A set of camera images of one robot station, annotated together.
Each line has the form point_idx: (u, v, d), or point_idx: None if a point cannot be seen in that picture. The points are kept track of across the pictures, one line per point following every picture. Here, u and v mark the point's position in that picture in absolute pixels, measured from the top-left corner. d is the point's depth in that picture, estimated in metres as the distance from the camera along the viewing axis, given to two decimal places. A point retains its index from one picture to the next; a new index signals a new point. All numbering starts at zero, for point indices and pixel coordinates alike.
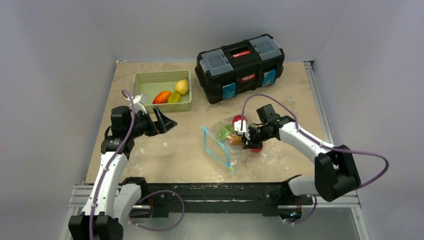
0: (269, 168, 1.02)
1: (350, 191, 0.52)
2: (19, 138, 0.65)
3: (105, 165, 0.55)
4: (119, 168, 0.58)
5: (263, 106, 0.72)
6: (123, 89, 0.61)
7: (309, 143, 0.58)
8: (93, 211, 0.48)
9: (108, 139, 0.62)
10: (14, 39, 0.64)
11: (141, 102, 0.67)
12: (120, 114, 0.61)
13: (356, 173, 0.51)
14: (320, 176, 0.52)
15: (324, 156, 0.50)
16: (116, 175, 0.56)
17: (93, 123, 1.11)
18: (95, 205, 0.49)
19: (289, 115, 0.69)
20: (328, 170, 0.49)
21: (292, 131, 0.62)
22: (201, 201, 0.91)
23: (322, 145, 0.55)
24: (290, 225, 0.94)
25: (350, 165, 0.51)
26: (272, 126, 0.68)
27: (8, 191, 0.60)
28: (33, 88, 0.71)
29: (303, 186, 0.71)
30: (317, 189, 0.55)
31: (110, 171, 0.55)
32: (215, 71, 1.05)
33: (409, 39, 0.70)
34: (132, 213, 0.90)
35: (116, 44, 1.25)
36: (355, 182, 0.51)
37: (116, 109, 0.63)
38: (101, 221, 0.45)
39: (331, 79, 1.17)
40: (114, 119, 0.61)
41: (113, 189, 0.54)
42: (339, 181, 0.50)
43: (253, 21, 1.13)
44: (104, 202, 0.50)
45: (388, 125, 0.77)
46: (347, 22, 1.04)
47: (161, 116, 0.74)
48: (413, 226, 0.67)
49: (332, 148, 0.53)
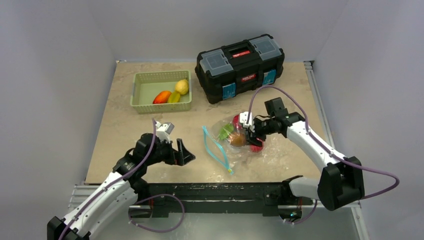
0: (269, 167, 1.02)
1: (353, 202, 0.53)
2: (18, 138, 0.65)
3: (104, 186, 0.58)
4: (119, 192, 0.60)
5: (271, 100, 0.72)
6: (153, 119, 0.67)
7: (319, 150, 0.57)
8: (70, 224, 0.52)
9: (125, 159, 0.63)
10: (13, 39, 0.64)
11: (167, 131, 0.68)
12: (145, 143, 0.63)
13: (362, 186, 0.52)
14: (324, 185, 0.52)
15: (333, 168, 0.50)
16: (109, 198, 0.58)
17: (92, 123, 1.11)
18: (75, 219, 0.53)
19: (299, 112, 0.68)
20: (334, 183, 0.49)
21: (302, 132, 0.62)
22: (201, 201, 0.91)
23: (332, 154, 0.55)
24: (290, 225, 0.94)
25: (358, 178, 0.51)
26: (280, 122, 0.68)
27: (8, 191, 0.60)
28: (32, 88, 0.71)
29: (304, 186, 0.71)
30: (319, 195, 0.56)
31: (105, 193, 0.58)
32: (215, 71, 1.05)
33: (408, 39, 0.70)
34: (132, 212, 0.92)
35: (115, 44, 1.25)
36: (358, 194, 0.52)
37: (144, 135, 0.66)
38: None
39: (331, 79, 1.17)
40: (138, 146, 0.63)
41: (100, 210, 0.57)
42: (344, 192, 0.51)
43: (254, 21, 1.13)
44: (83, 220, 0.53)
45: (388, 125, 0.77)
46: (347, 22, 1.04)
47: (183, 148, 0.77)
48: (412, 226, 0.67)
49: (342, 160, 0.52)
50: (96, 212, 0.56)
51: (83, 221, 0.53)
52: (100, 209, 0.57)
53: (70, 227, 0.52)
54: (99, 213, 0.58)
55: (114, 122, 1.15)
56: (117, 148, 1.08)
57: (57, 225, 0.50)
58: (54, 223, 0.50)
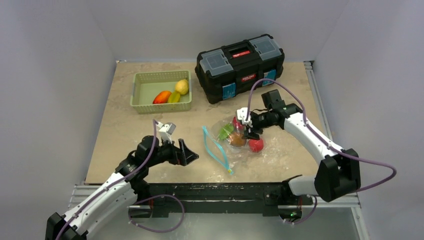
0: (269, 167, 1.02)
1: (349, 193, 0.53)
2: (18, 138, 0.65)
3: (106, 186, 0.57)
4: (119, 192, 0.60)
5: (268, 92, 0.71)
6: (153, 119, 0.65)
7: (316, 142, 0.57)
8: (70, 222, 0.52)
9: (127, 160, 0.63)
10: (13, 39, 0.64)
11: (168, 132, 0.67)
12: (146, 147, 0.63)
13: (359, 178, 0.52)
14: (321, 177, 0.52)
15: (330, 160, 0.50)
16: (109, 199, 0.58)
17: (92, 123, 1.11)
18: (75, 216, 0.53)
19: (296, 104, 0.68)
20: (331, 175, 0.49)
21: (299, 124, 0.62)
22: (201, 201, 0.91)
23: (329, 147, 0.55)
24: (290, 224, 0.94)
25: (355, 170, 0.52)
26: (277, 114, 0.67)
27: (8, 191, 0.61)
28: (33, 88, 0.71)
29: (303, 185, 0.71)
30: (316, 188, 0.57)
31: (107, 192, 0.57)
32: (215, 71, 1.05)
33: (408, 39, 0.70)
34: (132, 212, 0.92)
35: (116, 44, 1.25)
36: (355, 185, 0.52)
37: (145, 138, 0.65)
38: (67, 238, 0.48)
39: (331, 78, 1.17)
40: (139, 149, 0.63)
41: (99, 210, 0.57)
42: (340, 184, 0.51)
43: (254, 21, 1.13)
44: (82, 218, 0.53)
45: (387, 125, 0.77)
46: (347, 22, 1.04)
47: (185, 148, 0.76)
48: (412, 227, 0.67)
49: (339, 152, 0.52)
50: (96, 211, 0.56)
51: (82, 219, 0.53)
52: (100, 208, 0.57)
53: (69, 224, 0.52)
54: (98, 212, 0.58)
55: (114, 122, 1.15)
56: (117, 148, 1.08)
57: (57, 221, 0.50)
58: (54, 219, 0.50)
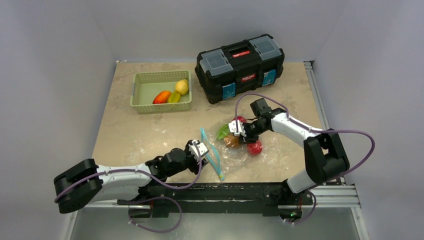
0: (269, 167, 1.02)
1: (340, 172, 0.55)
2: (18, 139, 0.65)
3: (137, 169, 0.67)
4: (138, 180, 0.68)
5: (255, 101, 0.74)
6: (189, 139, 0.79)
7: (299, 129, 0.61)
8: (100, 174, 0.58)
9: (154, 162, 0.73)
10: (13, 39, 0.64)
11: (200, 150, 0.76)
12: (170, 159, 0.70)
13: (345, 155, 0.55)
14: (309, 159, 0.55)
15: (312, 140, 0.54)
16: (131, 179, 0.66)
17: (92, 123, 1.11)
18: (106, 173, 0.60)
19: (280, 107, 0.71)
20: (316, 153, 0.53)
21: (283, 120, 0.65)
22: (201, 201, 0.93)
23: (311, 130, 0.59)
24: (290, 224, 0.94)
25: (338, 147, 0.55)
26: (265, 118, 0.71)
27: (6, 190, 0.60)
28: (33, 87, 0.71)
29: (299, 179, 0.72)
30: (309, 176, 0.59)
31: (134, 174, 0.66)
32: (215, 71, 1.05)
33: (407, 39, 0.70)
34: (132, 212, 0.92)
35: (116, 43, 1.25)
36: (343, 163, 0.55)
37: (175, 150, 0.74)
38: (88, 187, 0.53)
39: (331, 78, 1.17)
40: (165, 159, 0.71)
41: (117, 183, 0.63)
42: (329, 163, 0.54)
43: (254, 22, 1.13)
44: (109, 180, 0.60)
45: (387, 125, 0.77)
46: (347, 22, 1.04)
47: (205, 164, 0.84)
48: (413, 227, 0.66)
49: (320, 132, 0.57)
50: (115, 183, 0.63)
51: (109, 180, 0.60)
52: (119, 183, 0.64)
53: (97, 176, 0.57)
54: (112, 186, 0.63)
55: (114, 122, 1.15)
56: (117, 148, 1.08)
57: (87, 167, 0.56)
58: (87, 164, 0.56)
